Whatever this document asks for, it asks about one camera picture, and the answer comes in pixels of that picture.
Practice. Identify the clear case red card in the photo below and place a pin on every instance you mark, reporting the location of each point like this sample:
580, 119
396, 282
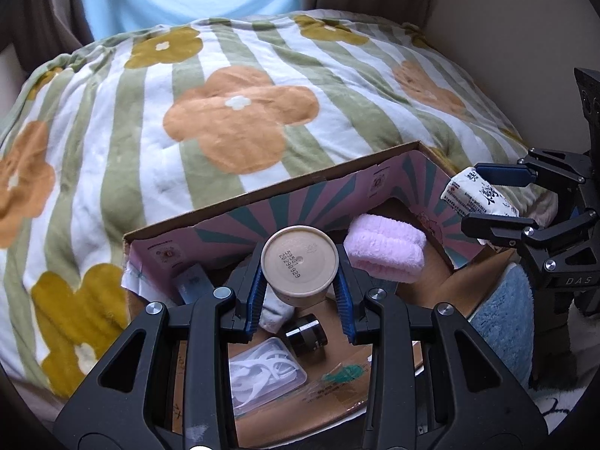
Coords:
262, 374

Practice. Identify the pink fluffy towel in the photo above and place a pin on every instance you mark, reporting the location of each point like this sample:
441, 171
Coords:
386, 248

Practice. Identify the tan cylindrical jar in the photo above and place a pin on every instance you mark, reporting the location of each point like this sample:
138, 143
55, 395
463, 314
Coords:
300, 264

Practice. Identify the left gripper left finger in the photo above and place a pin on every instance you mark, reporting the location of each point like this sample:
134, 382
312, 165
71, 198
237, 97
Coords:
165, 382

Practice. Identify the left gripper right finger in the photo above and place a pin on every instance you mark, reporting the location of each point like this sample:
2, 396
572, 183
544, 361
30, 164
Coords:
435, 383

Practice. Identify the open cardboard box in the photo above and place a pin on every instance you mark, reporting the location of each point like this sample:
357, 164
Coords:
405, 183

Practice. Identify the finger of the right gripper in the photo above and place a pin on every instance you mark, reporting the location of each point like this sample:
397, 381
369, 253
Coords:
506, 175
504, 231

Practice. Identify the cream padded headboard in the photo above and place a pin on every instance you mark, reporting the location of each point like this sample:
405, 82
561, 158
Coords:
12, 77

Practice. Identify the small dark blue box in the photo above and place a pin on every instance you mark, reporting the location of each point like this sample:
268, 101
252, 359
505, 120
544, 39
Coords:
192, 284

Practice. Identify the white floral tissue pack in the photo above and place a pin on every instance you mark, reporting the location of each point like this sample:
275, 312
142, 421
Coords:
467, 192

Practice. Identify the floral striped fleece blanket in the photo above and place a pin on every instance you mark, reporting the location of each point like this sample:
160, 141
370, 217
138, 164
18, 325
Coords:
140, 127

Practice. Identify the blue fuzzy slipper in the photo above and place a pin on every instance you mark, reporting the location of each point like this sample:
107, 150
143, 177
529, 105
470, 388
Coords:
506, 322

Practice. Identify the white patterned socks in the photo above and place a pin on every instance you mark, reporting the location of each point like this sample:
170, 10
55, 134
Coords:
274, 313

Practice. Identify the small black cube box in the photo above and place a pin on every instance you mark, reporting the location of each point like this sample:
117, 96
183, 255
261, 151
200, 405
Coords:
304, 334

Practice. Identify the left brown curtain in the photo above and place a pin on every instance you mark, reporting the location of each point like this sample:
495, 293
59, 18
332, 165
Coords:
40, 30

